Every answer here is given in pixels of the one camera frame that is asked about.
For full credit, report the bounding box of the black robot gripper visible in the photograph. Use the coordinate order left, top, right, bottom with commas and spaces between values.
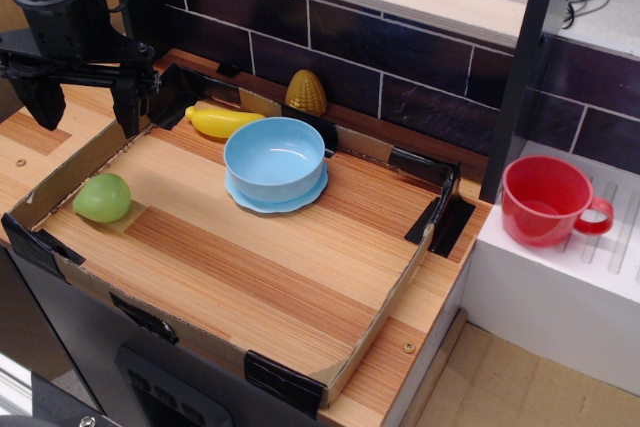
1, 0, 159, 138

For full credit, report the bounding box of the light blue plastic bowl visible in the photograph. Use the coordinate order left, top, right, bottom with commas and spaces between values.
224, 117, 325, 203

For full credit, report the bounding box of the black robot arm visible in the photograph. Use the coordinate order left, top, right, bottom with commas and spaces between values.
1, 0, 160, 138

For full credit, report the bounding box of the light blue scalloped plate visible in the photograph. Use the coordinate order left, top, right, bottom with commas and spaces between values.
225, 163, 329, 214

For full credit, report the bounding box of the cardboard fence with black tape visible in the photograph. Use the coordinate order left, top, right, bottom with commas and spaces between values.
1, 62, 486, 426

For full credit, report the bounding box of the green plastic pear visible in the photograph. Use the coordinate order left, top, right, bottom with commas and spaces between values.
72, 173, 131, 223

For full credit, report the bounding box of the yellow plastic banana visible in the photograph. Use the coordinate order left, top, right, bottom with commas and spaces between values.
185, 106, 264, 139

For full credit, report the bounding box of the yellow plastic corn cob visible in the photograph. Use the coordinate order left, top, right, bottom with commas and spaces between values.
285, 69, 328, 117

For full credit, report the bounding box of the brass screw right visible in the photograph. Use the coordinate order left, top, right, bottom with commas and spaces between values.
403, 342, 416, 354

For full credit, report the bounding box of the red plastic cup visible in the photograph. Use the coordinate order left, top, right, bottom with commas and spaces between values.
501, 155, 614, 247

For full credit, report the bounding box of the black vertical post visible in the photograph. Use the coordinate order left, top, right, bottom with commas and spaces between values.
480, 0, 569, 203

